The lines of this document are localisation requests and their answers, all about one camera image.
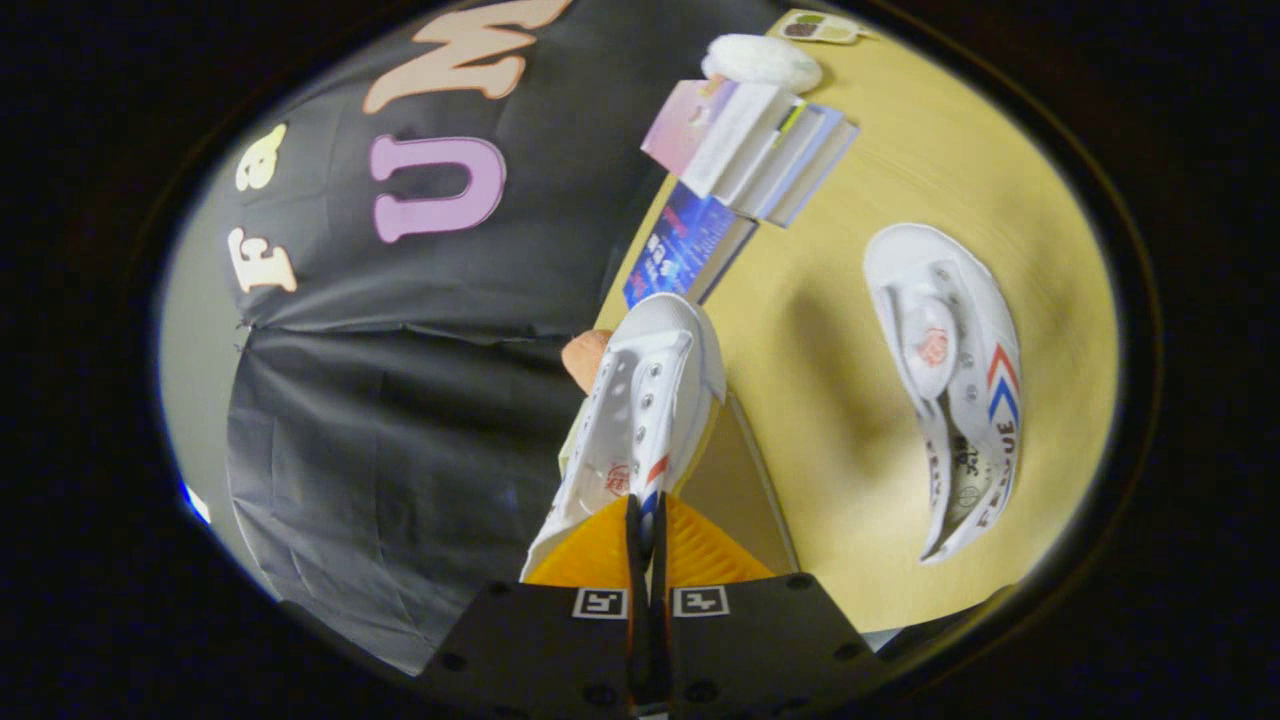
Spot pink cover book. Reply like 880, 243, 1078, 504
641, 80, 739, 177

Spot white fluffy plush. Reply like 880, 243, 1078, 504
700, 33, 823, 94

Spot orange textured ball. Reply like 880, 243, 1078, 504
562, 328, 613, 393

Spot blue hardcover book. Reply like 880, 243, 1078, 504
622, 182, 758, 309

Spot white canvas shoe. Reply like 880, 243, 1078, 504
863, 223, 1023, 564
520, 292, 728, 581

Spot black backdrop cloth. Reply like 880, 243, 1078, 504
225, 0, 791, 676

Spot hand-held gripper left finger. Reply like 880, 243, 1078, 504
418, 495, 651, 720

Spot grey-blue book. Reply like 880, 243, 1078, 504
735, 102, 861, 229

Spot brown fabric storage box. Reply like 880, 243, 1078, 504
558, 392, 801, 577

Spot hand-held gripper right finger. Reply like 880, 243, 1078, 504
650, 493, 891, 720

